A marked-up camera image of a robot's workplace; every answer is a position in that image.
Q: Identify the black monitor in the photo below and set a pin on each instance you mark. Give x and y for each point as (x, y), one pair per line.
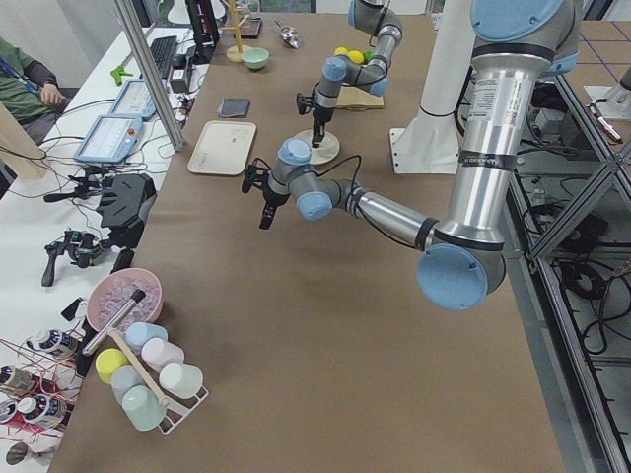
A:
(205, 31)

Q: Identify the steel ice scoop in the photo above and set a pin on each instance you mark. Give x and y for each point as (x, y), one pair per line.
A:
(289, 34)

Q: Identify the white cup rack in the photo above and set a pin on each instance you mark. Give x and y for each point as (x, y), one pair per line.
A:
(177, 412)

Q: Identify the yellow cup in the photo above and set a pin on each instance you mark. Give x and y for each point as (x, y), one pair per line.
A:
(108, 362)

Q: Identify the blue cup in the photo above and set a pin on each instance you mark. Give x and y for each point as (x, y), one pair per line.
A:
(139, 333)

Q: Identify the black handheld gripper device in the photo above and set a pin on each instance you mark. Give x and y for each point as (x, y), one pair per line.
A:
(83, 248)

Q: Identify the grey folded cloth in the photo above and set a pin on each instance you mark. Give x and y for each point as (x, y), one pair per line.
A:
(233, 107)

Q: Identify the teach pendant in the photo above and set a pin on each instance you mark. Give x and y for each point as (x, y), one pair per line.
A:
(110, 139)
(134, 98)

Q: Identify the lower teach pendant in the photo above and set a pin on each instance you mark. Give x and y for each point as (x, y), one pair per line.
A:
(110, 139)

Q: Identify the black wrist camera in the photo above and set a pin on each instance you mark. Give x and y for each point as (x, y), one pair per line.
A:
(255, 176)
(305, 103)

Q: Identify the person in green jacket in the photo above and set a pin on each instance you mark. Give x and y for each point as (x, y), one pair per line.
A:
(30, 92)

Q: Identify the cream rabbit tray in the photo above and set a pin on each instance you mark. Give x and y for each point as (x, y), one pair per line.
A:
(222, 148)

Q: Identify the steel scoop in bowl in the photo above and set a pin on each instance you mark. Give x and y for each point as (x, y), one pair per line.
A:
(92, 345)

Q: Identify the mint green bowl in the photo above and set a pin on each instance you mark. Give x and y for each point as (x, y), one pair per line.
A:
(255, 58)

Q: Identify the pink cup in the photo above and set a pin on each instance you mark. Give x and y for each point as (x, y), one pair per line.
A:
(157, 353)

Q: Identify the copper wire bottle rack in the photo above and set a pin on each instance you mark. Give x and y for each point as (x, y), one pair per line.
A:
(39, 384)

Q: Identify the upper teach pendant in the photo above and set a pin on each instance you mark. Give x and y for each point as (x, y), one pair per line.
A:
(134, 98)

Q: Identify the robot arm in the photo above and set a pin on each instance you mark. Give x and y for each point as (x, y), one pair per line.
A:
(378, 21)
(462, 261)

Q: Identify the spare robot base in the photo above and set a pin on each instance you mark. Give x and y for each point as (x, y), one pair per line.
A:
(612, 102)

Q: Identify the mint cup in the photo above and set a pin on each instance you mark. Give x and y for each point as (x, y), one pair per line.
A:
(143, 408)

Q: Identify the yellow lemon near lime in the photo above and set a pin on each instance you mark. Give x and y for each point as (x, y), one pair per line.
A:
(356, 56)

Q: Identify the white cup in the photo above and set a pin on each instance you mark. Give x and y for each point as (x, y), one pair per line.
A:
(182, 380)

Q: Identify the wooden cup stand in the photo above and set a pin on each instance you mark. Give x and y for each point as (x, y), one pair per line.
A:
(235, 53)

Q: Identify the wooden cutting board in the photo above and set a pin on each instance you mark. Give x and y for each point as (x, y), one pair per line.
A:
(353, 98)

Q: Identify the black keyboard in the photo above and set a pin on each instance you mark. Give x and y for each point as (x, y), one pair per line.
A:
(163, 50)

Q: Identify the aluminium frame post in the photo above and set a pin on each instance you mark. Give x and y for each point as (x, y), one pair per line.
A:
(141, 51)

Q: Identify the pink bowl with ice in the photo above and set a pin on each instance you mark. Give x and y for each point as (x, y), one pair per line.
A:
(116, 290)

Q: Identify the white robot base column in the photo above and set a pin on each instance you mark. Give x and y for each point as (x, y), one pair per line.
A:
(429, 144)

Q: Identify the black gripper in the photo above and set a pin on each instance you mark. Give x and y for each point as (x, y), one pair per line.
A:
(274, 197)
(321, 116)

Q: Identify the beige round plate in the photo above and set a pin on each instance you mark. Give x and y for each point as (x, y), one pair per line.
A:
(327, 149)

